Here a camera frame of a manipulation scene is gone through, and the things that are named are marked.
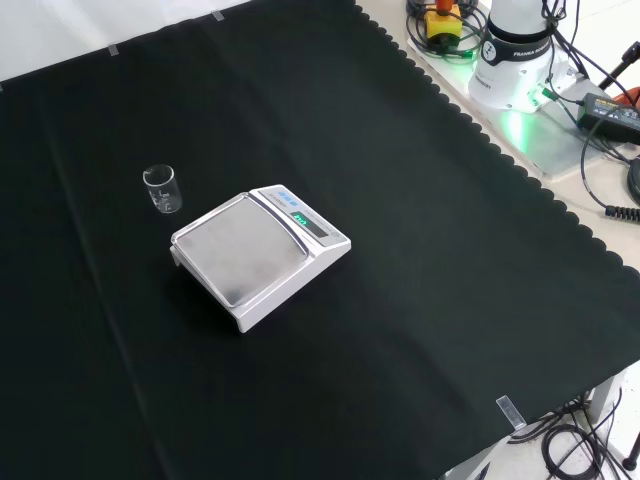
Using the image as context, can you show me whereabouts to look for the black cloth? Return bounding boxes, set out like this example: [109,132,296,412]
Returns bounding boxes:
[0,0,640,480]

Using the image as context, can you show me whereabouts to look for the black power adapter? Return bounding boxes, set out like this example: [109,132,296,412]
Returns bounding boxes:
[576,92,640,146]

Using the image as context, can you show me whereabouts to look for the yellow stop button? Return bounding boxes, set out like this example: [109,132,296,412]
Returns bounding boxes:
[423,0,464,44]

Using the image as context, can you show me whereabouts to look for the black tripod leg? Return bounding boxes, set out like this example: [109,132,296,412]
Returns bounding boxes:
[597,42,640,91]

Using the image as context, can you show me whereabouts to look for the black tripod foot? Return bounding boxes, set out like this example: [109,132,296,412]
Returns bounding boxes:
[623,429,640,472]

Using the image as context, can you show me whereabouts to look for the white electronic balance steel pan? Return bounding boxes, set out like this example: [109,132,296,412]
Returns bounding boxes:
[170,185,352,335]

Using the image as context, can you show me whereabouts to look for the orange round object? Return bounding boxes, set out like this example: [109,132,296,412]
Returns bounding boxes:
[612,85,640,109]

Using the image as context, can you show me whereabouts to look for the black round pedal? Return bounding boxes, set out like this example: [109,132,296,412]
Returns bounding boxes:
[624,155,640,207]

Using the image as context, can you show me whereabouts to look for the small clear glass beaker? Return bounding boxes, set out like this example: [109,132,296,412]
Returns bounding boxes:
[142,163,182,215]

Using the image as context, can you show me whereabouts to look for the clear tape strip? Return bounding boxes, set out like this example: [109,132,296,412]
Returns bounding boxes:
[495,394,528,431]

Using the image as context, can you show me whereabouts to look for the black coiled cable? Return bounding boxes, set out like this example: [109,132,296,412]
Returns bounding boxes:
[579,124,640,222]

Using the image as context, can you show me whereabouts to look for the black floor cable bundle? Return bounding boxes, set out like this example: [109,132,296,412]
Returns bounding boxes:
[509,389,627,480]

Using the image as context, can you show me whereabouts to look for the black cable loops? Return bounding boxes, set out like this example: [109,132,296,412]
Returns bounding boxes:
[404,0,490,64]

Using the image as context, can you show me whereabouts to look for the grey table leg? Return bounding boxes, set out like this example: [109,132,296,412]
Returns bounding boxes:
[589,369,627,426]

